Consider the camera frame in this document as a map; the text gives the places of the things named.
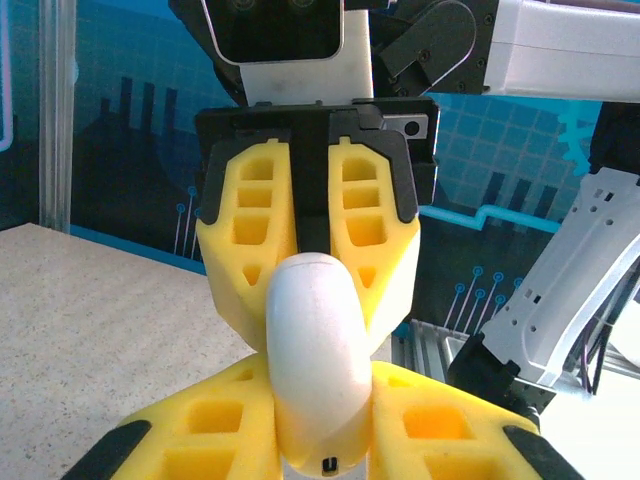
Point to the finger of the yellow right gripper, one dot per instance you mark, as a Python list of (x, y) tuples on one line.
[(230, 280), (395, 280)]

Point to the long aluminium frame rail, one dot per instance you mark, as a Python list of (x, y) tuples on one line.
[(425, 345)]

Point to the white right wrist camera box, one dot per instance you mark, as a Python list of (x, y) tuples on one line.
[(300, 80)]

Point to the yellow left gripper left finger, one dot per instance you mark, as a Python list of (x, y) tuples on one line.
[(150, 450)]

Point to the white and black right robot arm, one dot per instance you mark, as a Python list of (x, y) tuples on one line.
[(565, 50)]

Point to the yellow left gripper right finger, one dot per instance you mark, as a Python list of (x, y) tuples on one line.
[(490, 450)]

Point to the aluminium frame post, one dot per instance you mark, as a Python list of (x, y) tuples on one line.
[(57, 125)]

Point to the yellow and purple toy block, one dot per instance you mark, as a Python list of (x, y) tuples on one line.
[(315, 325)]

